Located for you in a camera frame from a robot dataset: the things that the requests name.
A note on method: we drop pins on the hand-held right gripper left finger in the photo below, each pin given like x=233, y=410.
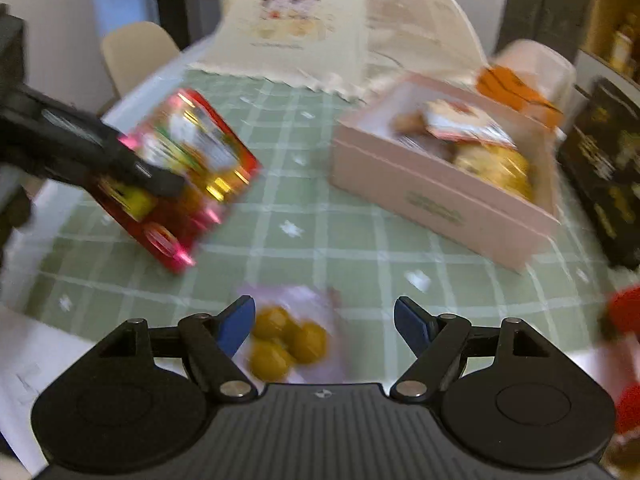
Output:
x=237, y=322

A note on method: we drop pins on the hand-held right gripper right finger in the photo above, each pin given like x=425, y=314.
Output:
x=410, y=322

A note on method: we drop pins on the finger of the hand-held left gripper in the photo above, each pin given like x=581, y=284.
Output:
x=155, y=182

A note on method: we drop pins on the clear packet of yellow balls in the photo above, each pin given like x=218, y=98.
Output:
x=280, y=340

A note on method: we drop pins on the pink cardboard box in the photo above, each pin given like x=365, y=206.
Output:
x=425, y=195

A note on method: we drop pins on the green checked tablecloth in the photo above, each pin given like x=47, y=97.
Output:
x=310, y=260

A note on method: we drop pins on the yellow snack packet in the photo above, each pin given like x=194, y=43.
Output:
x=500, y=170

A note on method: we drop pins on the cream mesh food cover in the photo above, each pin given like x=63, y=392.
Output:
x=300, y=60

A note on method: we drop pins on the red and white snack packet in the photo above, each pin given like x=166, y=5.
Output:
x=465, y=122

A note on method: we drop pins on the white paper sheet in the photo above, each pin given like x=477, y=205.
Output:
x=30, y=360

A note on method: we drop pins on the red object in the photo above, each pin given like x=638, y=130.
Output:
x=625, y=310

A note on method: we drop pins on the black gold-printed box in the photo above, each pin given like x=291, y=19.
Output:
x=605, y=170

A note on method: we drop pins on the orange tissue box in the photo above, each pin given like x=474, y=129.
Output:
x=520, y=90

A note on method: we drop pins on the wooden shelf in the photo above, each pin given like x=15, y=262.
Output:
x=610, y=0

